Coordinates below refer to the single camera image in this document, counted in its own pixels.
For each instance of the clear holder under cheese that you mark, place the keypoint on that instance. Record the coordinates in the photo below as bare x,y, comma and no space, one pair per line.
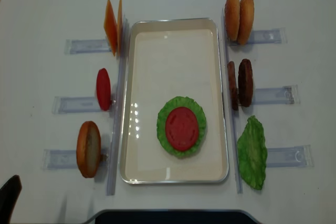
86,46

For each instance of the standing green lettuce leaf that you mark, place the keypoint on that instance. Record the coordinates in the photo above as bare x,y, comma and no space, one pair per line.
252,154

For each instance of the left long clear acrylic rail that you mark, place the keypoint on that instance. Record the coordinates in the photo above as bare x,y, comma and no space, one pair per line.
118,112

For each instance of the dark base at bottom edge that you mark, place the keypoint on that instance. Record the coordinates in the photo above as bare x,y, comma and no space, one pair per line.
173,216

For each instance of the bun half front left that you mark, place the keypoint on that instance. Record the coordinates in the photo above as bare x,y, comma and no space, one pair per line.
88,149

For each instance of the clear holder under right buns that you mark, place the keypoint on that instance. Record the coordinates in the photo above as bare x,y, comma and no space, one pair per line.
273,36

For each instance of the red tomato slice on tray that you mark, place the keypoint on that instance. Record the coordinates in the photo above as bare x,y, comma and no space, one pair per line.
181,129

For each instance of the dark brown meat patty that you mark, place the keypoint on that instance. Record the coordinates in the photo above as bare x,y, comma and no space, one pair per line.
245,83

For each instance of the clear holder under left bun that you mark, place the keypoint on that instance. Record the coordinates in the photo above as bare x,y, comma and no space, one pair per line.
59,159

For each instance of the standing red tomato slice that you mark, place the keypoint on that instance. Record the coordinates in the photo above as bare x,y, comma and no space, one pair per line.
103,89

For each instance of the clear holder under patties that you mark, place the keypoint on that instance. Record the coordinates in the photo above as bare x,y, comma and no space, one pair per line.
282,95

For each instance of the long clear acrylic rail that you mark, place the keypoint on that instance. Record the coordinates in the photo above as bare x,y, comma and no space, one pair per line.
231,111
118,112

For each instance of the bun half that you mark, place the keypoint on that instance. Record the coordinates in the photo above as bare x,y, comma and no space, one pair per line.
246,21
232,16
88,149

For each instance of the left orange cheese slice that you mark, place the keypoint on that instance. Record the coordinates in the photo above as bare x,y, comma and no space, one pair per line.
110,27

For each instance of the clear holder under tomato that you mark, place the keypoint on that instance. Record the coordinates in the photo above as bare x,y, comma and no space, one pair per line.
65,105

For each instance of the clear holder under lettuce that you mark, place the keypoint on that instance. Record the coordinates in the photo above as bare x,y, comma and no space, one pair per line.
298,156

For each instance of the green lettuce leaf on tray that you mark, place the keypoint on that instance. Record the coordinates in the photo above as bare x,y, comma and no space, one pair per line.
161,119

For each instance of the right long clear acrylic rail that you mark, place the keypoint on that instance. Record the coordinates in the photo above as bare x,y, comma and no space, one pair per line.
231,111

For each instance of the white rectangular metal tray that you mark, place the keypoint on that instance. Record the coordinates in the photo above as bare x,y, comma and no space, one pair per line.
167,59

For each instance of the left bun half top right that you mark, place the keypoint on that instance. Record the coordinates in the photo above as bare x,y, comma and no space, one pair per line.
232,16

